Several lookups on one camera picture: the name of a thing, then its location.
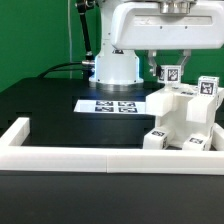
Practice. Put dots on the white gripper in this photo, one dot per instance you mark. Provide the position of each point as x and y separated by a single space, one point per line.
141 26

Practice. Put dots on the white chair back part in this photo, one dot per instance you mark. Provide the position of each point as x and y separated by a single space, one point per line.
185 103

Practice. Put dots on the white U-shaped frame fence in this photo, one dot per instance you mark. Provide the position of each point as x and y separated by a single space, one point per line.
14 155

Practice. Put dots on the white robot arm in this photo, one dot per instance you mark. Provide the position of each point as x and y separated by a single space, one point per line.
117 69

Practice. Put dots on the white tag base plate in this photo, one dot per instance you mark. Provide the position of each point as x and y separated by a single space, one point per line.
112 107

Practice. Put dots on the black pole with clamp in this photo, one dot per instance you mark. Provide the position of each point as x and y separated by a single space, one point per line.
82 7

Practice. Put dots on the white chair seat part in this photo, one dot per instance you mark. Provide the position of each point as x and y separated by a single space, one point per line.
183 129

